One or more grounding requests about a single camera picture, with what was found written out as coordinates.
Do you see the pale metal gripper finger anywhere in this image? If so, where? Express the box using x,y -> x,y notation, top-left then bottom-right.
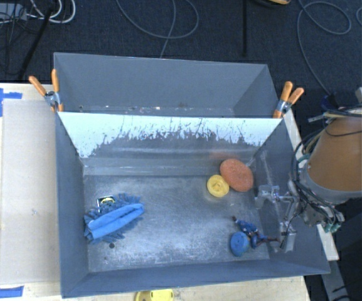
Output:
274,221 -> 298,254
255,184 -> 282,208

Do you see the orange round scrubber pad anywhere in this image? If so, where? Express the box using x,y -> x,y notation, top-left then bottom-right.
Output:
219,158 -> 255,193

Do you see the blue toy figure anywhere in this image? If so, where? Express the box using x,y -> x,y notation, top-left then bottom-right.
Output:
232,216 -> 279,250

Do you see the small yellow round disc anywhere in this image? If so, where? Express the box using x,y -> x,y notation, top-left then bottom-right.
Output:
206,174 -> 230,198

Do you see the blue round disc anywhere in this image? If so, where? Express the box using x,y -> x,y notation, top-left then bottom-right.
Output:
229,231 -> 251,258

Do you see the grey metal bin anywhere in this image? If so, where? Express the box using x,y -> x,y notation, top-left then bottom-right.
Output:
53,51 -> 332,299

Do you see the large yellow plastic piece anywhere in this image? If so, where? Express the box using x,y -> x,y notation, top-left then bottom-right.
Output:
134,288 -> 175,301

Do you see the blue fringed microfibre cloth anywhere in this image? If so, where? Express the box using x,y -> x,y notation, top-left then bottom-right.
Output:
83,193 -> 146,245

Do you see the small black and yellow box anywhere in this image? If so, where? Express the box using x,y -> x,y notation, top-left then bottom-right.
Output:
97,195 -> 117,207

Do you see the pale wood flat board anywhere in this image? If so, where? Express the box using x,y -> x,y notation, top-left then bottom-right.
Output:
0,98 -> 61,286

